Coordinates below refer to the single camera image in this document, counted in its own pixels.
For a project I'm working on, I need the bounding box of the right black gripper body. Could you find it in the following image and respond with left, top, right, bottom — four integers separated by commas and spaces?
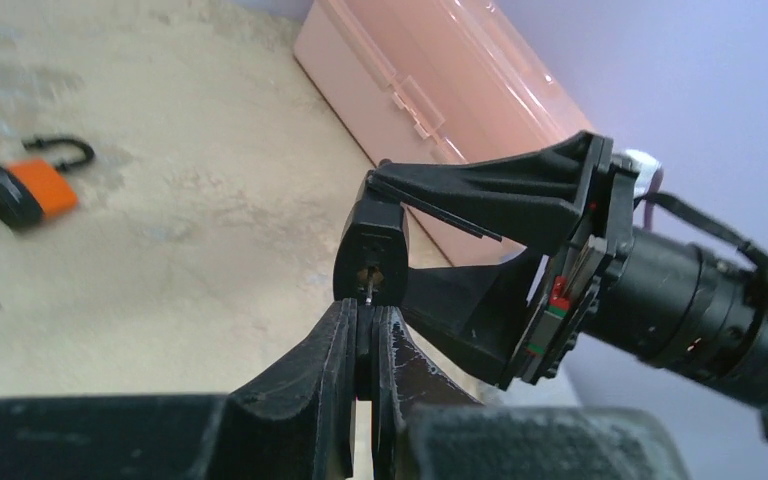
503, 135, 638, 388

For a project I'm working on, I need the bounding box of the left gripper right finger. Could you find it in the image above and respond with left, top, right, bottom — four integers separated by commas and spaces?
370, 307, 689, 479

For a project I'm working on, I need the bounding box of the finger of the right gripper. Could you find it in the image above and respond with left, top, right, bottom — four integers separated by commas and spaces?
366, 131, 600, 255
401, 251, 542, 385

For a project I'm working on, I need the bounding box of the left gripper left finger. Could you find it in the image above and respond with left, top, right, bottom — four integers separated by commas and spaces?
0, 300, 358, 479

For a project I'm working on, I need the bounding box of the orange black padlock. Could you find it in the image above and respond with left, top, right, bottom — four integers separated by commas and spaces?
0, 135, 96, 231

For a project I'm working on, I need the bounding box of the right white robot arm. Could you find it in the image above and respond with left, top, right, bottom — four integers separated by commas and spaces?
367, 131, 768, 440

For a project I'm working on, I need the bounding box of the pink plastic storage box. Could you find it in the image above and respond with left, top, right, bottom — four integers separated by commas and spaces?
292, 0, 597, 268

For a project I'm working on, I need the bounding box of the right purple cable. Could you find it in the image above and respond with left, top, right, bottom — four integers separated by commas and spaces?
640, 165, 665, 232

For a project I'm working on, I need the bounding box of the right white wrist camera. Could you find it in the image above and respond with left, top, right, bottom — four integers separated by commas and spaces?
621, 149, 664, 197

